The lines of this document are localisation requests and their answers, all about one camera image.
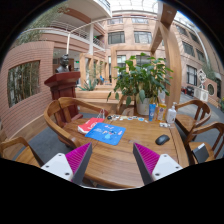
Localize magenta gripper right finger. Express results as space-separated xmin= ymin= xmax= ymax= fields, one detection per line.
xmin=133 ymin=143 xmax=182 ymax=185

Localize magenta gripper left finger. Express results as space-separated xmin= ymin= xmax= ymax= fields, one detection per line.
xmin=42 ymin=143 xmax=92 ymax=185

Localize black computer mouse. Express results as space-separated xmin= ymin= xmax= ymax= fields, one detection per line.
xmin=155 ymin=135 xmax=170 ymax=145

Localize blue mouse pad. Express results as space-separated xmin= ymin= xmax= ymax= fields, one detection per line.
xmin=86 ymin=123 xmax=126 ymax=146

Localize red and white packet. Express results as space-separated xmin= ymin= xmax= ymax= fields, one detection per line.
xmin=78 ymin=118 xmax=104 ymax=134

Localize black notebook on chair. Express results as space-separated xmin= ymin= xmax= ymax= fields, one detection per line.
xmin=193 ymin=143 xmax=209 ymax=163

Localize wooden chair far left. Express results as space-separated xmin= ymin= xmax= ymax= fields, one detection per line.
xmin=44 ymin=97 xmax=108 ymax=148

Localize wooden chair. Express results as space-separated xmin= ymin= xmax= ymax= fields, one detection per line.
xmin=0 ymin=137 xmax=44 ymax=167
xmin=184 ymin=122 xmax=224 ymax=165
xmin=44 ymin=97 xmax=108 ymax=148
xmin=175 ymin=99 xmax=211 ymax=136

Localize yellow bottle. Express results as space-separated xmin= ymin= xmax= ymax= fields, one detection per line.
xmin=157 ymin=104 xmax=166 ymax=121

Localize white pump bottle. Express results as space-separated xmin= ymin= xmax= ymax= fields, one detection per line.
xmin=166 ymin=103 xmax=177 ymax=124

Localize white plant pot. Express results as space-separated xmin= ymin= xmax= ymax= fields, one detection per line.
xmin=136 ymin=98 xmax=150 ymax=115

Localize blue tube bottle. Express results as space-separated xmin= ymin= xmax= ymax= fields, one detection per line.
xmin=149 ymin=103 xmax=156 ymax=121

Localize small items on table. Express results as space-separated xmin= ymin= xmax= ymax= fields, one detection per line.
xmin=107 ymin=114 xmax=145 ymax=121

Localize wooden chair near left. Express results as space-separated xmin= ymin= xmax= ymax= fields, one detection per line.
xmin=0 ymin=137 xmax=44 ymax=167

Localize wooden chair far right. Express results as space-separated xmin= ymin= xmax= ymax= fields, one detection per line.
xmin=175 ymin=99 xmax=211 ymax=136

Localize wooden chair near right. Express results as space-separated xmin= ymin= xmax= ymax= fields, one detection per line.
xmin=184 ymin=122 xmax=224 ymax=165

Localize green potted plant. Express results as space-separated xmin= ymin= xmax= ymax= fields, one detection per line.
xmin=107 ymin=56 xmax=172 ymax=106

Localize dark bust statue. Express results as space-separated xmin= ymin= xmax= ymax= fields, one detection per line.
xmin=55 ymin=54 xmax=70 ymax=73

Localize red-brown wooden pedestal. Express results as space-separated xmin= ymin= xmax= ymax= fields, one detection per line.
xmin=44 ymin=71 xmax=83 ymax=127

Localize wooden pergola post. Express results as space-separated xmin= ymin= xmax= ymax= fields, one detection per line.
xmin=150 ymin=1 xmax=182 ymax=108

